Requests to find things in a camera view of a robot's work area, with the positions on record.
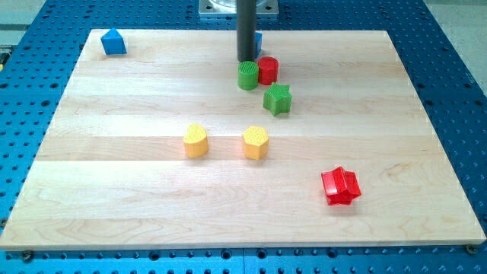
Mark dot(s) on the red cylinder block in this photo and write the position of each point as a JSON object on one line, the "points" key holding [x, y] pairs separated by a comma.
{"points": [[268, 70]]}

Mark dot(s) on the blue triangle block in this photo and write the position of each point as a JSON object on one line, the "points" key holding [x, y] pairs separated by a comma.
{"points": [[113, 43]]}

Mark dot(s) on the red star block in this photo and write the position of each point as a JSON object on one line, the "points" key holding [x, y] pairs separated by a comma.
{"points": [[340, 186]]}

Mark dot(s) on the blue block behind rod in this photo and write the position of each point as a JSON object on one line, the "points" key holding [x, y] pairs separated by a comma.
{"points": [[258, 43]]}

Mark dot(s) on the blue perforated table plate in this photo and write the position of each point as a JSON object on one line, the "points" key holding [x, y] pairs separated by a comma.
{"points": [[39, 69]]}

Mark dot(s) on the yellow hexagon block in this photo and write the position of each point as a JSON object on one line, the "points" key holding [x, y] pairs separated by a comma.
{"points": [[255, 143]]}

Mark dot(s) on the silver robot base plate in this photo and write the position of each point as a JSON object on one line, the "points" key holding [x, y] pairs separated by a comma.
{"points": [[224, 8]]}

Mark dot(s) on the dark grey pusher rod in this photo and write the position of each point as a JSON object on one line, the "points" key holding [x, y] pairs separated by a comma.
{"points": [[246, 28]]}

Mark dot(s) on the light wooden board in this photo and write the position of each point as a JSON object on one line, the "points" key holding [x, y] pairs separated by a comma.
{"points": [[112, 171]]}

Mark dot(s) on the green star block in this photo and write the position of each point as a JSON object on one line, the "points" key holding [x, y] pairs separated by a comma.
{"points": [[277, 99]]}

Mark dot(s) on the green cylinder block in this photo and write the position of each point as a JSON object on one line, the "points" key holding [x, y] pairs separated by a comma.
{"points": [[247, 75]]}

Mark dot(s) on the yellow heart block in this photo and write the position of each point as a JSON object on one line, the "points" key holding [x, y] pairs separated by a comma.
{"points": [[195, 141]]}

